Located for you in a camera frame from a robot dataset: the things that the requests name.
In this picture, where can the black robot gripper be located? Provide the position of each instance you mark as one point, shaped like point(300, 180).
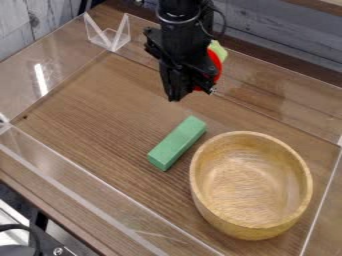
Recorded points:
point(185, 34)

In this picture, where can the light wooden bowl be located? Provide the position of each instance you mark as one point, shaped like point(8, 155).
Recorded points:
point(252, 185)

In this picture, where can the green rectangular block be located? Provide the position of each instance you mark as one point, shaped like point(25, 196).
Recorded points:
point(169, 150)

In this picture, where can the clear acrylic corner bracket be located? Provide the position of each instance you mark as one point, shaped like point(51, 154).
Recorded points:
point(109, 38)

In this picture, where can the clear acrylic tray wall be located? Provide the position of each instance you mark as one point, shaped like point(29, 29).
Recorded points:
point(83, 112)

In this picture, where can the black metal table bracket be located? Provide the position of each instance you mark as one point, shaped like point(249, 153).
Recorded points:
point(50, 246)

